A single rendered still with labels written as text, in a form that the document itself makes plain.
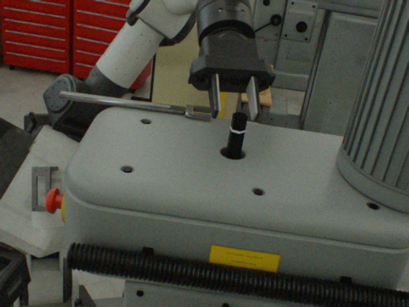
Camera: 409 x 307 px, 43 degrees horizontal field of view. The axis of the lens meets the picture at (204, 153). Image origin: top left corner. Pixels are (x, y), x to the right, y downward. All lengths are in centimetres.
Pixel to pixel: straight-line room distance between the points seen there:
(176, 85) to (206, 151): 184
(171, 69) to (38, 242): 152
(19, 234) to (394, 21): 85
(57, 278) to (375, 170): 120
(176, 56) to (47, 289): 128
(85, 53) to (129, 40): 455
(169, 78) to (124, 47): 143
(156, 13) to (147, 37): 6
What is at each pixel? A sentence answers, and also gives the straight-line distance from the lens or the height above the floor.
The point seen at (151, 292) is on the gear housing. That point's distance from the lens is 75.
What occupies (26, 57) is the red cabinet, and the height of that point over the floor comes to 20.
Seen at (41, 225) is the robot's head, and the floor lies 159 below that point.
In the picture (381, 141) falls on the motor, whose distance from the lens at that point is 68.
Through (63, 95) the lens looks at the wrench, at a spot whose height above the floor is 190.
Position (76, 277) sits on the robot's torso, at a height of 104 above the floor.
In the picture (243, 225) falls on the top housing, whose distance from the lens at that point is 65.
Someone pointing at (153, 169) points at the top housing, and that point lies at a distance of 68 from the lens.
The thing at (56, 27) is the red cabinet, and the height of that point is 58.
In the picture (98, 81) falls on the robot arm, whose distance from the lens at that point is 116.
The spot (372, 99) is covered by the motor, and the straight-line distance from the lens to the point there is 69.
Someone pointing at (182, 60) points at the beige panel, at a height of 142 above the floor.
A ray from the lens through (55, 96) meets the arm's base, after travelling 118.
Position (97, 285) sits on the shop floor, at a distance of 323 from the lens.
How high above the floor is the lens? 224
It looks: 29 degrees down
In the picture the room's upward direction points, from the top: 9 degrees clockwise
